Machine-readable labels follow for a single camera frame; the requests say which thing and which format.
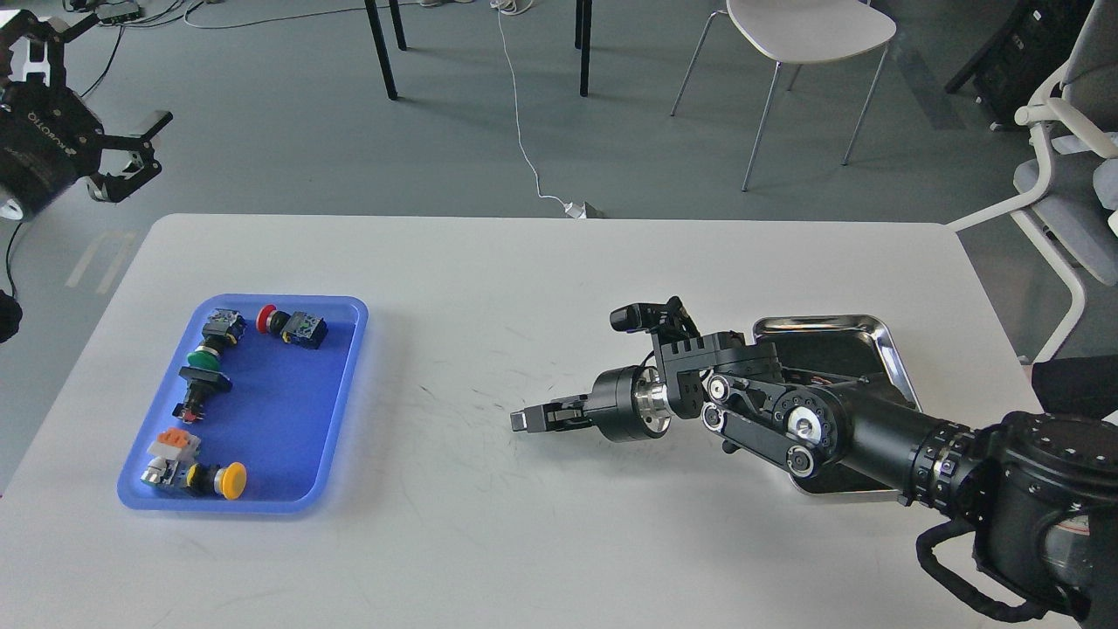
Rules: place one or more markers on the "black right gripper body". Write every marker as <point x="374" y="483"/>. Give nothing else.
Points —
<point x="628" y="404"/>

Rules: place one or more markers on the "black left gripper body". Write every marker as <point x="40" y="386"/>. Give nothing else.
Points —
<point x="41" y="151"/>

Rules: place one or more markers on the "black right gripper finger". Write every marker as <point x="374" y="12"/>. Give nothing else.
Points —
<point x="558" y="415"/>

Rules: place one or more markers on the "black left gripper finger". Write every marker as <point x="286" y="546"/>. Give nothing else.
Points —
<point x="141" y="168"/>
<point x="47" y="38"/>

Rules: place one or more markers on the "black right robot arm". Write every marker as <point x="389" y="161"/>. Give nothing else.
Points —
<point x="1029" y="503"/>

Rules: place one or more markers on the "shiny metal tray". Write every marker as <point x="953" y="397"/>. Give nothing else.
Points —
<point x="826" y="349"/>

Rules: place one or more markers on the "white power adapter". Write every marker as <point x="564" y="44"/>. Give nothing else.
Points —
<point x="582" y="210"/>

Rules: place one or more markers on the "orange grey contact block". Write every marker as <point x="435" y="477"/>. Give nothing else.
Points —
<point x="176" y="444"/>

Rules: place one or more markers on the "blue plastic tray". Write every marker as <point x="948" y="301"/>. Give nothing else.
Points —
<point x="281" y="418"/>

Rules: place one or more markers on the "white chair with metal legs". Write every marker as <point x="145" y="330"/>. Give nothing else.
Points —
<point x="799" y="33"/>

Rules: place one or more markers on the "grey office chair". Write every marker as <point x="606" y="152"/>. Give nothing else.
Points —
<point x="1066" y="195"/>

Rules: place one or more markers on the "black cabinet in corner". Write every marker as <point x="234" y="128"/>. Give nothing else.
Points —
<point x="1036" y="38"/>

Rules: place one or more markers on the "green push button switch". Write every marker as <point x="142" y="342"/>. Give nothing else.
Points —
<point x="222" y="330"/>

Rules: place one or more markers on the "red push button switch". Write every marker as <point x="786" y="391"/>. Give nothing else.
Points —
<point x="297" y="328"/>

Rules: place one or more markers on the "yellow push button switch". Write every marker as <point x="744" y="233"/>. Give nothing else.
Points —
<point x="196" y="479"/>

